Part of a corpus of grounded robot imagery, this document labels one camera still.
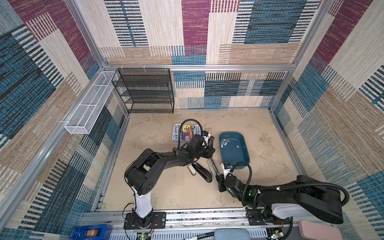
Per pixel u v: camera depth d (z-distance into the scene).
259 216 0.73
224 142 1.02
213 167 0.88
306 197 0.44
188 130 1.05
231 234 0.67
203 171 0.85
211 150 0.89
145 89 1.09
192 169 0.87
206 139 0.73
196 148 0.74
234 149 0.95
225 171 0.76
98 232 0.67
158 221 0.74
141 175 0.50
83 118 0.71
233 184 0.64
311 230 0.68
